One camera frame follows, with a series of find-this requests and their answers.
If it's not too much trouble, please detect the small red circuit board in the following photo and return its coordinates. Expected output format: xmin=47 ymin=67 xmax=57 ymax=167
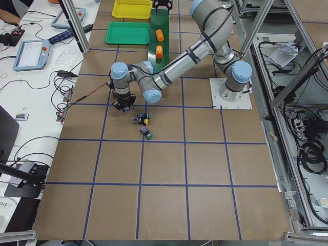
xmin=106 ymin=81 xmax=114 ymax=89

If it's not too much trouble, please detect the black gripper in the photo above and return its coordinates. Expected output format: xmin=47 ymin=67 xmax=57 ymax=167
xmin=113 ymin=94 xmax=136 ymax=111
xmin=153 ymin=0 xmax=173 ymax=9

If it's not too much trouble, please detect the yellow plastic tray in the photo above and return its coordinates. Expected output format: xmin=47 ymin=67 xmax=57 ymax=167
xmin=112 ymin=0 xmax=153 ymax=19

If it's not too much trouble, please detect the blue checkered umbrella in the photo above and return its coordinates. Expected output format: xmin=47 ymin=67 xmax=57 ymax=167
xmin=48 ymin=29 xmax=74 ymax=45

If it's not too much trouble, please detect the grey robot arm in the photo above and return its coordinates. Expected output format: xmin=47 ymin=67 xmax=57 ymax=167
xmin=110 ymin=0 xmax=253 ymax=112

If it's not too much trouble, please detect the red black power cable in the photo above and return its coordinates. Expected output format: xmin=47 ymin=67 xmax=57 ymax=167
xmin=67 ymin=81 xmax=113 ymax=106

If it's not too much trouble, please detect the teach pendant far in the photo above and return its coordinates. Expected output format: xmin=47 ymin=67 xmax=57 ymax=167
xmin=50 ymin=7 xmax=87 ymax=29

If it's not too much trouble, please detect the green conveyor belt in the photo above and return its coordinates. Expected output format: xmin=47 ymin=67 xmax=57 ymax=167
xmin=148 ymin=8 xmax=170 ymax=73

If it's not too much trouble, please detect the aluminium frame post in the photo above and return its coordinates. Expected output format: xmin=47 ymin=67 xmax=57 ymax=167
xmin=59 ymin=0 xmax=90 ymax=54

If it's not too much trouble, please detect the teach pendant near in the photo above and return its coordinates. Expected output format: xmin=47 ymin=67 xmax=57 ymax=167
xmin=13 ymin=39 xmax=50 ymax=71

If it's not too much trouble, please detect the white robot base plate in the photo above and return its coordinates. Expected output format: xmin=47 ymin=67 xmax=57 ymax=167
xmin=210 ymin=78 xmax=253 ymax=110

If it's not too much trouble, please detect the black power adapter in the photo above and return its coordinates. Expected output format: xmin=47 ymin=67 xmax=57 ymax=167
xmin=57 ymin=70 xmax=78 ymax=78

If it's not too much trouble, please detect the orange cylinder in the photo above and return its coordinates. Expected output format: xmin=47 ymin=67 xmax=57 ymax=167
xmin=155 ymin=29 xmax=165 ymax=42
xmin=155 ymin=45 xmax=163 ymax=59

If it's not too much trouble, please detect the green plastic tray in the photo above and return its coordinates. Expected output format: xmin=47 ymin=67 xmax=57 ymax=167
xmin=105 ymin=22 xmax=150 ymax=45

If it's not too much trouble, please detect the teach pendant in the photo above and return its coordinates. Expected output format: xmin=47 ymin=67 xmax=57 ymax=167
xmin=50 ymin=7 xmax=87 ymax=29
xmin=13 ymin=39 xmax=50 ymax=71

